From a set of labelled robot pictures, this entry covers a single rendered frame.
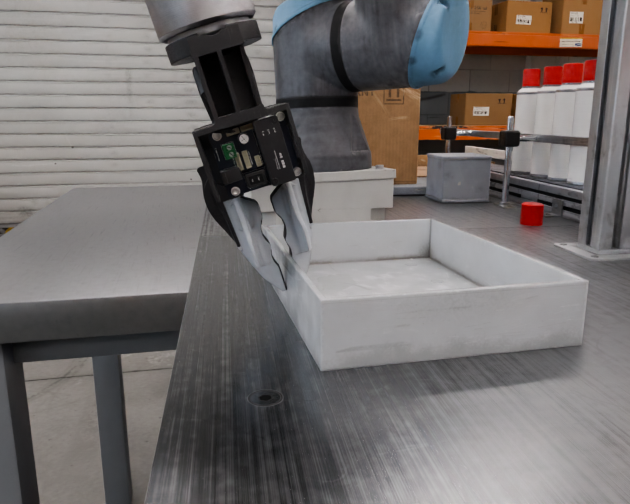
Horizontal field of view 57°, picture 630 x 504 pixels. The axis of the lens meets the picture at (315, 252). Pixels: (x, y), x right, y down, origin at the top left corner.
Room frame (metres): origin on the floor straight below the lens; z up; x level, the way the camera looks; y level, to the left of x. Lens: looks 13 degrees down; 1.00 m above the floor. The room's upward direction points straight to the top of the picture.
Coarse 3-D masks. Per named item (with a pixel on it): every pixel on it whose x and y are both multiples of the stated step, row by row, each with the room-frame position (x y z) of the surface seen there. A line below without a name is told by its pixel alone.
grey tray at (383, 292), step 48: (336, 240) 0.64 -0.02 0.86; (384, 240) 0.65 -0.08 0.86; (432, 240) 0.66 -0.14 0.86; (480, 240) 0.55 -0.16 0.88; (288, 288) 0.48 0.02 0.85; (336, 288) 0.54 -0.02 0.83; (384, 288) 0.54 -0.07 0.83; (432, 288) 0.54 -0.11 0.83; (480, 288) 0.39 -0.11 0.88; (528, 288) 0.40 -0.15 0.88; (576, 288) 0.40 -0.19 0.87; (336, 336) 0.36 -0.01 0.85; (384, 336) 0.37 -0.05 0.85; (432, 336) 0.38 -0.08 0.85; (480, 336) 0.39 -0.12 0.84; (528, 336) 0.40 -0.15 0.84; (576, 336) 0.41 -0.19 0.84
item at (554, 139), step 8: (440, 128) 1.58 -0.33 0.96; (472, 136) 1.38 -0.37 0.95; (480, 136) 1.33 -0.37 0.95; (488, 136) 1.29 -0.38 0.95; (496, 136) 1.25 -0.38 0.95; (544, 136) 1.06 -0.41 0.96; (552, 136) 1.04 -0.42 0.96; (560, 136) 1.01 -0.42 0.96; (568, 136) 0.99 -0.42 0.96; (568, 144) 0.99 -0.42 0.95; (576, 144) 0.97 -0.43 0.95; (584, 144) 0.94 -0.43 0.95
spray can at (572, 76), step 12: (564, 72) 1.07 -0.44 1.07; (576, 72) 1.06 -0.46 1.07; (564, 84) 1.07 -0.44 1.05; (576, 84) 1.06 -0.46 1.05; (564, 96) 1.06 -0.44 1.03; (564, 108) 1.06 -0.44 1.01; (564, 120) 1.06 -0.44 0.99; (552, 132) 1.08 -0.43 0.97; (564, 132) 1.05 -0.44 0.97; (552, 144) 1.07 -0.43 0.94; (552, 156) 1.07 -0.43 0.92; (564, 156) 1.05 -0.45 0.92; (552, 168) 1.07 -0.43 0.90; (564, 168) 1.05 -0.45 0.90; (552, 180) 1.07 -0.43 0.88; (564, 180) 1.05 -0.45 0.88
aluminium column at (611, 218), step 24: (624, 0) 0.69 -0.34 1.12; (624, 24) 0.69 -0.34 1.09; (600, 48) 0.72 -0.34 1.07; (624, 48) 0.69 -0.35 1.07; (600, 72) 0.72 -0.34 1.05; (624, 72) 0.69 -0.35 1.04; (600, 96) 0.71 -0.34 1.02; (624, 96) 0.69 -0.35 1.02; (600, 120) 0.71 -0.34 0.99; (624, 120) 0.69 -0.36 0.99; (600, 144) 0.72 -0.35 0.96; (624, 144) 0.70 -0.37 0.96; (600, 168) 0.70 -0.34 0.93; (624, 168) 0.70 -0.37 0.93; (600, 192) 0.69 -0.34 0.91; (624, 192) 0.69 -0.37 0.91; (600, 216) 0.69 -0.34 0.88; (624, 216) 0.69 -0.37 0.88; (600, 240) 0.69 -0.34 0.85; (624, 240) 0.69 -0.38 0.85
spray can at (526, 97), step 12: (528, 72) 1.19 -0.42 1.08; (540, 72) 1.19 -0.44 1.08; (528, 84) 1.19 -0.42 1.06; (528, 96) 1.18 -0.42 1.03; (516, 108) 1.20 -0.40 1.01; (528, 108) 1.18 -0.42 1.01; (516, 120) 1.20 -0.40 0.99; (528, 120) 1.18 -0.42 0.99; (528, 132) 1.18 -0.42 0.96; (528, 144) 1.18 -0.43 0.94; (516, 156) 1.19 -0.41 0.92; (528, 156) 1.18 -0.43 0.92; (516, 168) 1.19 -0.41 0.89; (528, 168) 1.18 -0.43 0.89
